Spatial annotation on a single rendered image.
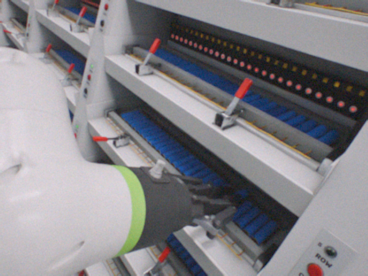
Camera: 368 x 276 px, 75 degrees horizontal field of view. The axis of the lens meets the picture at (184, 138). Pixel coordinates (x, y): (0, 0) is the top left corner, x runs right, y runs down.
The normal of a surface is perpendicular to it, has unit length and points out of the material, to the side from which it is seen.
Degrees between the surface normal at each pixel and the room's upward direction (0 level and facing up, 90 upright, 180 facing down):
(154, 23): 90
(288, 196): 109
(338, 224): 90
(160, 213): 57
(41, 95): 28
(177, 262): 19
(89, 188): 35
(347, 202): 90
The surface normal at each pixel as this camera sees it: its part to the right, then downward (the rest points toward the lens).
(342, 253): -0.68, 0.00
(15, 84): 0.52, -0.58
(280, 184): -0.76, 0.28
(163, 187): 0.72, -0.55
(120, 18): 0.64, 0.50
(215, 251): 0.12, -0.82
